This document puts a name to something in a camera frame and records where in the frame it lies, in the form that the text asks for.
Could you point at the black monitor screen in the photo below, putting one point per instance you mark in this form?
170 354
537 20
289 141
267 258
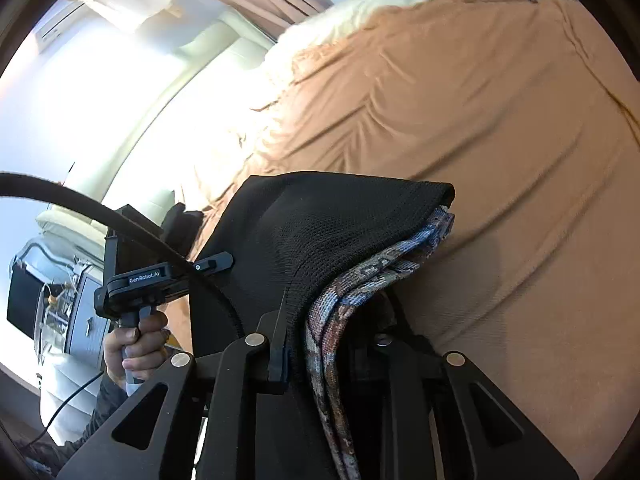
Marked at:
22 295

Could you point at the person's left hand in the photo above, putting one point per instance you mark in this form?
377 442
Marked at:
145 345

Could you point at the grey drawer unit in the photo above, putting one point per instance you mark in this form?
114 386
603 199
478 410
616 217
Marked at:
85 315

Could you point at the black knit pants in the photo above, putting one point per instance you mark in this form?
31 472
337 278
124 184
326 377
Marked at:
310 230

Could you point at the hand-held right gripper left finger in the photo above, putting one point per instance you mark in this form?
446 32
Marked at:
278 360

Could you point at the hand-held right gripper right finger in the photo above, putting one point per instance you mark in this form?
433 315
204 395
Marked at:
452 385

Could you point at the white fluffy duvet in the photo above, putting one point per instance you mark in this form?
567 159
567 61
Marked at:
360 10

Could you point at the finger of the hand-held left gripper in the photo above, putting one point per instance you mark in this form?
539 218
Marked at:
215 263
182 230

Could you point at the white cushioned sofa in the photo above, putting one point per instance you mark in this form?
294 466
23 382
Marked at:
220 45

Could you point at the brown bed blanket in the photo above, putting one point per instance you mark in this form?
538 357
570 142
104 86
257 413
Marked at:
475 125

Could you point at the person's left forearm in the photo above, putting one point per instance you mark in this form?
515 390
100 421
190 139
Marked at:
102 410

